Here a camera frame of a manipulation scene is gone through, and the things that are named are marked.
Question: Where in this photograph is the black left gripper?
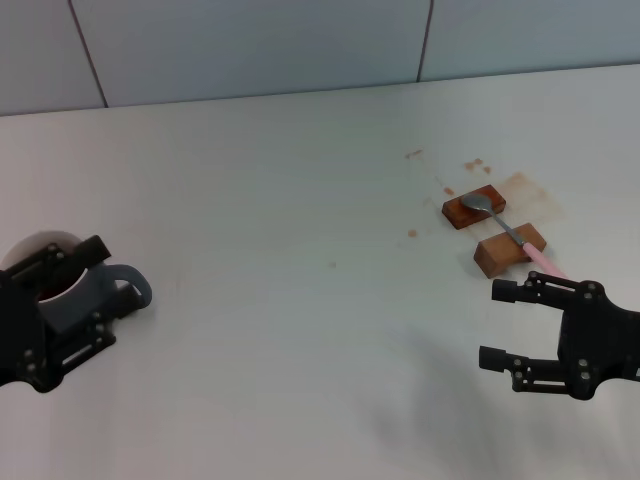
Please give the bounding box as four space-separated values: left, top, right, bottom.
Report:
0 234 139 394

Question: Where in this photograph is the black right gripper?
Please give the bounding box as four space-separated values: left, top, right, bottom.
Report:
478 272 640 401

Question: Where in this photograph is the grey ceramic cup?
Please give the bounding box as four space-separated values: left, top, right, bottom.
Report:
1 229 154 339

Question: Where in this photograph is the pink handled metal spoon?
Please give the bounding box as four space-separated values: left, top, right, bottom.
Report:
460 193 572 280

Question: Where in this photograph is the light notched wooden block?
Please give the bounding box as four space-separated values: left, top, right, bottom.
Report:
473 222 548 279

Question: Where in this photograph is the dark flat wooden block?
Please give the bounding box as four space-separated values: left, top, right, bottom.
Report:
441 184 507 231

